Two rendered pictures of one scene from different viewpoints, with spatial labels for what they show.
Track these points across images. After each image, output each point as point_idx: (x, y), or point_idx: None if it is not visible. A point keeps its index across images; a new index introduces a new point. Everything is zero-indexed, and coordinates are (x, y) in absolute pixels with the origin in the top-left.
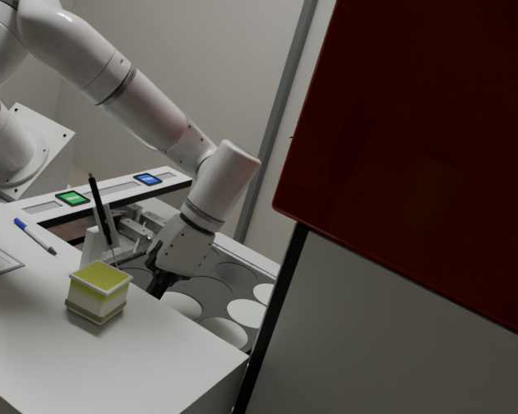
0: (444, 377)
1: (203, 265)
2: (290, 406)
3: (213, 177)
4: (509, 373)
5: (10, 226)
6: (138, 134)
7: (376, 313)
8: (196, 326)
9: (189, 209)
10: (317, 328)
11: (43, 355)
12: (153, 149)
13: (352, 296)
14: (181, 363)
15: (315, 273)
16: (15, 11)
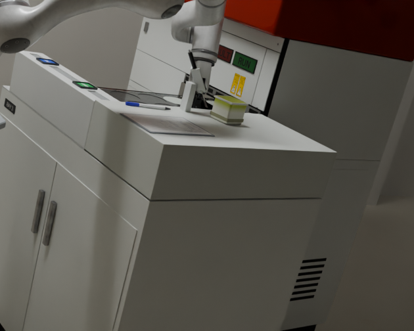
0: (333, 79)
1: (141, 100)
2: None
3: (215, 31)
4: (351, 66)
5: (132, 107)
6: (218, 17)
7: (313, 64)
8: None
9: (209, 54)
10: (292, 83)
11: (265, 138)
12: (215, 23)
13: (305, 62)
14: (268, 123)
15: (292, 58)
16: None
